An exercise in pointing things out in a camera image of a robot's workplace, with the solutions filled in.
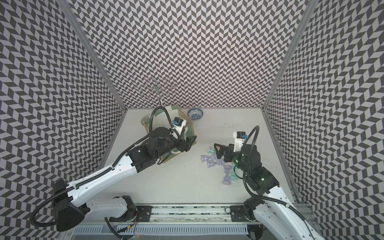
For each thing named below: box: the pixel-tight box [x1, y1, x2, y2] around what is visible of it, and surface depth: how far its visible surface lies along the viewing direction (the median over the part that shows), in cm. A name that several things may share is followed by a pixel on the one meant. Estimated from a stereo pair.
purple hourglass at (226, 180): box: [222, 165, 232, 186], surface depth 86 cm
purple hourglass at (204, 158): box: [201, 155, 209, 163], surface depth 91 cm
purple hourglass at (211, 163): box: [207, 158, 224, 168], surface depth 89 cm
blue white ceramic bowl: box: [187, 108, 204, 121], surface depth 114 cm
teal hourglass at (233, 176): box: [229, 162, 238, 181], surface depth 84 cm
